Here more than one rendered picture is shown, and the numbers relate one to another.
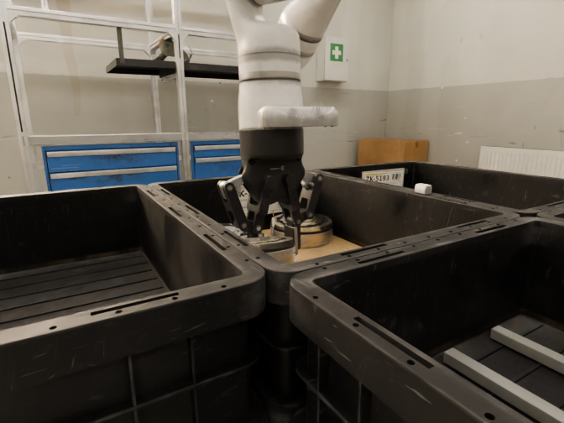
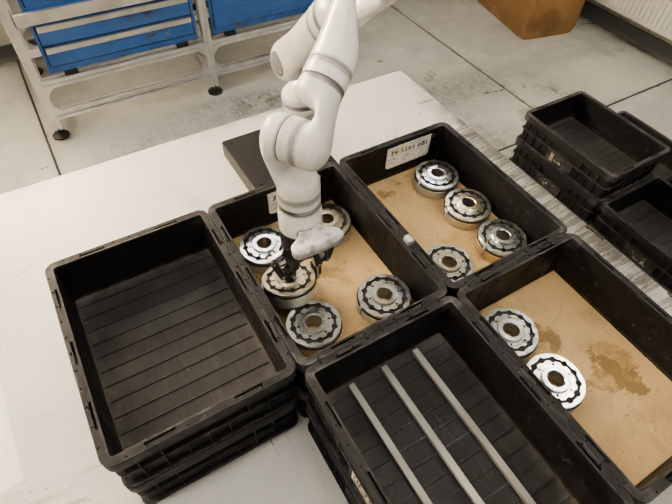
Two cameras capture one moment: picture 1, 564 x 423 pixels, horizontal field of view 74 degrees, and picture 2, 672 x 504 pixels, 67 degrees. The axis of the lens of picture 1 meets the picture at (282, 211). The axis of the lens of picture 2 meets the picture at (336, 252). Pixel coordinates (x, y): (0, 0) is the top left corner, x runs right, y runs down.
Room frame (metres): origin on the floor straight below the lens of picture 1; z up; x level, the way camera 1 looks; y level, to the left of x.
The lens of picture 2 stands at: (-0.13, -0.03, 1.65)
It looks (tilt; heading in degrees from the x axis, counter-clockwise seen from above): 51 degrees down; 358
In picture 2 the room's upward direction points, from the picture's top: 3 degrees clockwise
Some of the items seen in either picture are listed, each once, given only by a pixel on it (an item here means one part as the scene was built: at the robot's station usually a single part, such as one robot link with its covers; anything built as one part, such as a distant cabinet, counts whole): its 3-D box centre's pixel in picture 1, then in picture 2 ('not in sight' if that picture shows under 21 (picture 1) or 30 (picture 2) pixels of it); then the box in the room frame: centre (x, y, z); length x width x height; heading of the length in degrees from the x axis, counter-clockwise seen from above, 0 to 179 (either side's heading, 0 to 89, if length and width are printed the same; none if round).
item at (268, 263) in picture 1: (300, 205); (321, 251); (0.47, -0.02, 0.92); 0.40 x 0.30 x 0.02; 31
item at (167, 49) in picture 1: (173, 51); not in sight; (2.58, 0.70, 1.44); 0.25 x 0.16 x 0.18; 121
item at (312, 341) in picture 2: not in sight; (313, 323); (0.34, -0.01, 0.86); 0.10 x 0.10 x 0.01
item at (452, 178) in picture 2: not in sight; (436, 174); (0.75, -0.29, 0.86); 0.10 x 0.10 x 0.01
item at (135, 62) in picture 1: (206, 73); not in sight; (2.69, 0.52, 1.32); 1.20 x 0.45 x 0.06; 121
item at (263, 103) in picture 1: (279, 100); (305, 217); (0.43, 0.00, 1.05); 0.11 x 0.09 x 0.06; 30
